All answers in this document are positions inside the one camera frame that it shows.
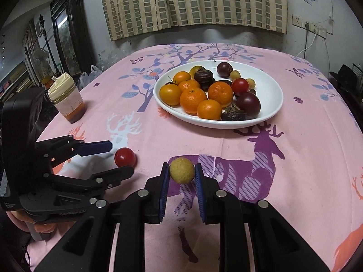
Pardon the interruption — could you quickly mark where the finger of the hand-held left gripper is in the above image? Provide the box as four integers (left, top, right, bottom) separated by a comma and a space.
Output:
35, 136, 113, 170
45, 166, 134, 197

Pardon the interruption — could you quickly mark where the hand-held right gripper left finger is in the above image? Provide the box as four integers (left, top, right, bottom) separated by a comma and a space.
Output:
34, 161, 171, 272

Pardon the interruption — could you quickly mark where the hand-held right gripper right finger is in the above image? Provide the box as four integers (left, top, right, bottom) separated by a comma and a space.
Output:
194, 163, 331, 272

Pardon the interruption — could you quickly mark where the red cherry tomato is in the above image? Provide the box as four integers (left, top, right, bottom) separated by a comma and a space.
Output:
114, 147, 137, 167
232, 78, 250, 96

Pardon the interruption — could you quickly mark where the round yellow longan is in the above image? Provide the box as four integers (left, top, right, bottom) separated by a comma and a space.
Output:
169, 157, 196, 184

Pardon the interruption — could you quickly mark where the orange mandarin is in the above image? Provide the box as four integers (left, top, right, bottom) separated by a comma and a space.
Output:
179, 88, 208, 115
208, 81, 234, 108
178, 79, 201, 92
197, 99, 223, 120

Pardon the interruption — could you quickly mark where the white round plate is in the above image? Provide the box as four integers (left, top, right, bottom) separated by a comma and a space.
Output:
153, 60, 284, 129

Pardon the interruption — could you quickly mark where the jar with cream lid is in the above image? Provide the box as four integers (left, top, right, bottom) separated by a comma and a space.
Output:
48, 73, 86, 124

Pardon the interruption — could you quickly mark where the cluttered storage shelf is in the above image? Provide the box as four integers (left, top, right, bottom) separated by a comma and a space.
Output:
0, 59, 37, 102

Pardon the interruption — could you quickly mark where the orange capped bottle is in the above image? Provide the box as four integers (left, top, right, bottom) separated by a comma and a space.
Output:
41, 76, 56, 90

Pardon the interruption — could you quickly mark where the clear plastic bag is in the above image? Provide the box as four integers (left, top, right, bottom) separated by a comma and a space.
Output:
78, 65, 103, 90

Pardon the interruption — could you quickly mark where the white electric fan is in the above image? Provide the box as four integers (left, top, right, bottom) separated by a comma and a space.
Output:
31, 48, 50, 71

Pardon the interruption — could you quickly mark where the black tripod stand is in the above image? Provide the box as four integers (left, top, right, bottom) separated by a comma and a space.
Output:
38, 14, 60, 74

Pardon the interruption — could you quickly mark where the dark wooden framed cabinet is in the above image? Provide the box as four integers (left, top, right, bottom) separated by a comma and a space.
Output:
50, 0, 95, 75

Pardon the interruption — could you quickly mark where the small dark purple plum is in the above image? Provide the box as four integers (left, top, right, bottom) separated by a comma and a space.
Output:
217, 62, 233, 78

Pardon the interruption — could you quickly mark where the striped checked curtain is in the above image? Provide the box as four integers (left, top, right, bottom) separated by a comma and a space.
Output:
98, 0, 174, 41
167, 0, 288, 34

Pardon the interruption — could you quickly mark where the black hat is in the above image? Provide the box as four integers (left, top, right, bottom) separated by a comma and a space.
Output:
329, 65, 358, 85

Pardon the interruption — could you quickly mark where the white power cable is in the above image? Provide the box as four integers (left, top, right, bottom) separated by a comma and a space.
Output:
295, 30, 316, 58

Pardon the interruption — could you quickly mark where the wall power outlet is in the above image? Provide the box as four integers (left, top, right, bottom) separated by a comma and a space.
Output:
305, 21, 334, 38

